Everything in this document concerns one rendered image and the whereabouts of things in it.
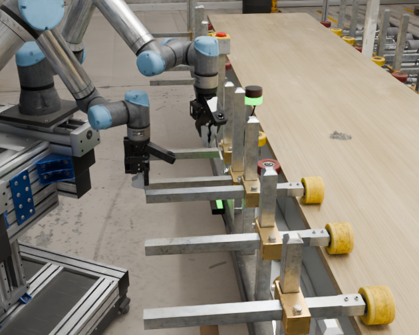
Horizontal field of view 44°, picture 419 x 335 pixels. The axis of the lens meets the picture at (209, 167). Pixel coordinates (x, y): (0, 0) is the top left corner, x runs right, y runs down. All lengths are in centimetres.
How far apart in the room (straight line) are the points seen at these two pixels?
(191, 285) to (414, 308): 156
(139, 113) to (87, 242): 151
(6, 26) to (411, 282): 117
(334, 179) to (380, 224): 27
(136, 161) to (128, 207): 161
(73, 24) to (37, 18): 51
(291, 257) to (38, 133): 116
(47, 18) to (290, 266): 85
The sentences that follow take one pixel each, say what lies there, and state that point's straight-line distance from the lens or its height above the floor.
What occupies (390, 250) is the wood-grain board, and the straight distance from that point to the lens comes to 146.
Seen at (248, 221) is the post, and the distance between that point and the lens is 163.
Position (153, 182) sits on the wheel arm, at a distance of 178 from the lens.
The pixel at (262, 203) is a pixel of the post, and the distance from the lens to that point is 130.
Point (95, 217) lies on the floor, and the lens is 325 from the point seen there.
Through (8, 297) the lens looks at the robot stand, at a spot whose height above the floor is 38.
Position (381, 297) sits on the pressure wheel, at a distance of 118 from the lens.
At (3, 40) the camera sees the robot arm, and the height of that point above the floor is 140.
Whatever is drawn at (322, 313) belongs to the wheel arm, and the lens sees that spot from 116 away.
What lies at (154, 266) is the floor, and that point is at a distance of 280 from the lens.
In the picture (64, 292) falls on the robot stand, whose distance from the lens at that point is 239.
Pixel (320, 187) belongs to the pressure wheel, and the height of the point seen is 97.
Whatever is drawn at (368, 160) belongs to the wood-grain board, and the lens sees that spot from 191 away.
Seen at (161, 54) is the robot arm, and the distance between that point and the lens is 157.
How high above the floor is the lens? 172
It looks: 27 degrees down
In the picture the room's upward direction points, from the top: straight up
